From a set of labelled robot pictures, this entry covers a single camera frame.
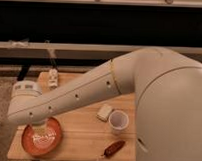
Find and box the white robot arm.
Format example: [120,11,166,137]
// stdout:
[7,47,202,161]

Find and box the orange ceramic bowl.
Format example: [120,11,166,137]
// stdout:
[21,117,63,157]

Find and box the small white figurine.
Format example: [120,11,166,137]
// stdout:
[48,68,58,88]

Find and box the brown sausage toy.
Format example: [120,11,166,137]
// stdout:
[102,140,125,157]

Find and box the wooden table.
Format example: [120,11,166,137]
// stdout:
[6,70,140,161]

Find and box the white paper cup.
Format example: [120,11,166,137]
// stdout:
[108,110,129,135]

